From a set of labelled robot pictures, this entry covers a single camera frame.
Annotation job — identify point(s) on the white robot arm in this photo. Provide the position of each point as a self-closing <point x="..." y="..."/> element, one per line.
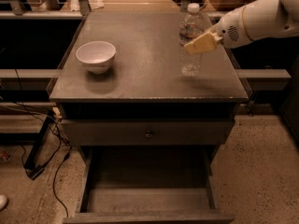
<point x="254" y="21"/>

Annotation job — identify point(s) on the white shoe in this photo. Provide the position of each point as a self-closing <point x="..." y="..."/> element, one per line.
<point x="3" y="202"/>

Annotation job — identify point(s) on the clear plastic water bottle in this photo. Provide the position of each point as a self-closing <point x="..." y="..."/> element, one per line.
<point x="191" y="26"/>

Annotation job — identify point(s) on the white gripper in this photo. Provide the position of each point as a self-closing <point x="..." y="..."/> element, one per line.
<point x="230" y="29"/>

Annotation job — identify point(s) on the black metal stand leg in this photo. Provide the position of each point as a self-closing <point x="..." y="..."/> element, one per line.
<point x="30" y="162"/>

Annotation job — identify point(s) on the white paper sheet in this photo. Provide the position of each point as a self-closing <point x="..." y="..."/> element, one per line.
<point x="94" y="4"/>

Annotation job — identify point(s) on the white ceramic bowl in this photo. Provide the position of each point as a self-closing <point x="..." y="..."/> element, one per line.
<point x="96" y="56"/>

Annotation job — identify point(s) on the open middle drawer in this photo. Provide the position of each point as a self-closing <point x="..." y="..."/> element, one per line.
<point x="147" y="185"/>

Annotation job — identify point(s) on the closed top drawer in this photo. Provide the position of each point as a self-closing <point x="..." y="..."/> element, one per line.
<point x="82" y="132"/>

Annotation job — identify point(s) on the round metal drawer knob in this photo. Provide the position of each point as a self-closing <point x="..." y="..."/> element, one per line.
<point x="149" y="134"/>

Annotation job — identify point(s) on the grey wooden drawer cabinet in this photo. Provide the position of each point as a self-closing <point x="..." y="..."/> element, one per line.
<point x="145" y="82"/>

